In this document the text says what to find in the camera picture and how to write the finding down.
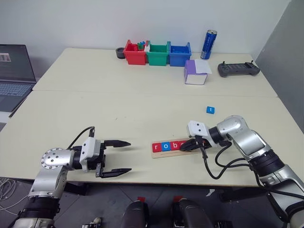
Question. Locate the grey laptop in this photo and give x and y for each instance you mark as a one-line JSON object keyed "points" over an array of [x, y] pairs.
{"points": [[14, 88]]}

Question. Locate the red letter tile o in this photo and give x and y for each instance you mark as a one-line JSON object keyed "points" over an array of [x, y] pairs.
{"points": [[181, 144]]}

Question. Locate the blue plastic bin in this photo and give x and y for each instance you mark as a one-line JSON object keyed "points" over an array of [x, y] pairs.
{"points": [[179, 59]]}

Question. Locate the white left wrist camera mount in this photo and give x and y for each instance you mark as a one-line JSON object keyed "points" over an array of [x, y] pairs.
{"points": [[90, 148]]}

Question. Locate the wooden letter tray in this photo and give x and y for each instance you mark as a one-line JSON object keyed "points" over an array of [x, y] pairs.
{"points": [[171, 154]]}

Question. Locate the blue letter tile o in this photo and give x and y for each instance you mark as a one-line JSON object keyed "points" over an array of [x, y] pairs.
{"points": [[165, 146]]}

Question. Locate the small white black device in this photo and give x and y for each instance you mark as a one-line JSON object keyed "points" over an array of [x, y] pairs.
{"points": [[93, 223]]}

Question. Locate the red letter tile b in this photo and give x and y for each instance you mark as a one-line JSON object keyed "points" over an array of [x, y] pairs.
{"points": [[174, 146]]}

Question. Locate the black table frame bar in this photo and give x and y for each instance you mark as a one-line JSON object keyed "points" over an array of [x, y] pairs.
{"points": [[244, 193]]}

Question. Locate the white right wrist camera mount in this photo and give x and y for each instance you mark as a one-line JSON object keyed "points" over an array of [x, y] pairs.
{"points": [[198, 128]]}

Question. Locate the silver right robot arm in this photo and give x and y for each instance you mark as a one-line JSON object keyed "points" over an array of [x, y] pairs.
{"points": [[251, 142]]}

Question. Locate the white paper scrap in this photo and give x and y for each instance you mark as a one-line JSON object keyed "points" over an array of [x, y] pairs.
{"points": [[210, 192]]}

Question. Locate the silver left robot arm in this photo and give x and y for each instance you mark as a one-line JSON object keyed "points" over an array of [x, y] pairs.
{"points": [[51, 166]]}

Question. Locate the grey handheld controller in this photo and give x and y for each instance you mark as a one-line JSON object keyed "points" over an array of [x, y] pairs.
{"points": [[238, 70]]}

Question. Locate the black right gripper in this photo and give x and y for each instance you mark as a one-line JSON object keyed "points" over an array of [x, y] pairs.
{"points": [[202, 143]]}

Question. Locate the blue drink can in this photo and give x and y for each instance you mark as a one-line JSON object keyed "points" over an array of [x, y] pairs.
{"points": [[207, 45]]}

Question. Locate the green plastic bin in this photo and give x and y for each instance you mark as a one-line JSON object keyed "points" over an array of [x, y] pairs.
{"points": [[157, 59]]}

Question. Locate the red plastic bin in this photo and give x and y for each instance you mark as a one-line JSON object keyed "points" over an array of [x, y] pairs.
{"points": [[135, 57]]}

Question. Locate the black round cup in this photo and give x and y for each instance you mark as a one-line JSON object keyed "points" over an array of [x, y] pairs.
{"points": [[120, 54]]}

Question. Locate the green and blue toy bricks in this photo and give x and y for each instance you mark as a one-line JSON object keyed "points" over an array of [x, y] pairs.
{"points": [[141, 45]]}

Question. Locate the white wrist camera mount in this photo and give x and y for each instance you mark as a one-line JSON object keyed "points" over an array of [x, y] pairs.
{"points": [[90, 148], [198, 128]]}

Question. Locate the dark rounded shape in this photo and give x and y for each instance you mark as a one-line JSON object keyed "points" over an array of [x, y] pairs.
{"points": [[187, 215], [134, 216]]}

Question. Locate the purple and white box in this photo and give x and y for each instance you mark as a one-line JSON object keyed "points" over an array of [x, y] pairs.
{"points": [[194, 78]]}

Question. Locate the white toy piece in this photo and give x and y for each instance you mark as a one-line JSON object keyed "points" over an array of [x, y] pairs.
{"points": [[147, 47]]}

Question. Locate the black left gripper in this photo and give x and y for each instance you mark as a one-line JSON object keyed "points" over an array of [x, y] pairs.
{"points": [[99, 164]]}

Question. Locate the red letter tile r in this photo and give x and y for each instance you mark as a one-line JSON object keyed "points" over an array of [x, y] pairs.
{"points": [[156, 147]]}

